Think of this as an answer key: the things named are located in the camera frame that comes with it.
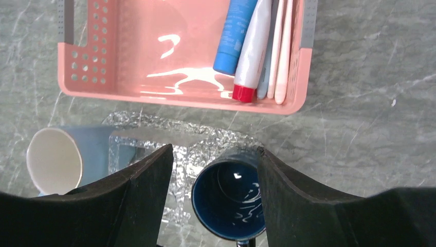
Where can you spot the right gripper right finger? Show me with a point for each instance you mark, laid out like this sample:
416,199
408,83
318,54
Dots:
300,211

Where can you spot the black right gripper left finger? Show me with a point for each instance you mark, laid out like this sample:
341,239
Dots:
122,209

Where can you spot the light blue mug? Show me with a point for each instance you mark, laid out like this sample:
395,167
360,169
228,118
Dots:
60,159

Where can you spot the white toothbrush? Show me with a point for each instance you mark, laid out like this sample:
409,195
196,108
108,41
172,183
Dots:
279,7
283,65

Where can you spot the pink plastic perforated basket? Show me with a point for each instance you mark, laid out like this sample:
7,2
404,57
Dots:
162,52

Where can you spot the dark blue mug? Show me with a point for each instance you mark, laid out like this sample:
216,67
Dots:
226,197

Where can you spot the clear textured plastic tray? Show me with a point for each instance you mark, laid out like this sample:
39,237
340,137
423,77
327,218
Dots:
194,147

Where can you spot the blue toothpaste tube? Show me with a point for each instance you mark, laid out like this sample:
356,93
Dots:
233,35

